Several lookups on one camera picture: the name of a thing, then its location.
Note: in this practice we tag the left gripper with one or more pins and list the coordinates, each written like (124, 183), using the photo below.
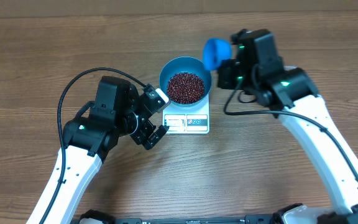
(147, 127)

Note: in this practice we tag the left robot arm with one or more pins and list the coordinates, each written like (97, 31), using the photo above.
(118, 110)

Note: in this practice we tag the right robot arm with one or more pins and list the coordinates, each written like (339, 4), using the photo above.
(288, 93)

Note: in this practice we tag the red beans in bowl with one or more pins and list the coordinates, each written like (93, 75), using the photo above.
(185, 88)

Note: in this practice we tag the white digital kitchen scale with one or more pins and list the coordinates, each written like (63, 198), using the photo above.
(187, 119)

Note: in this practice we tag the blue plastic measuring scoop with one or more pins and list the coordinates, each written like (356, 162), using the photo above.
(215, 52)

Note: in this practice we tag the blue metal bowl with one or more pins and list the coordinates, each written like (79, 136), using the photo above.
(185, 64)

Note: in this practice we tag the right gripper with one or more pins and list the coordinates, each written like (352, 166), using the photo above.
(232, 65)

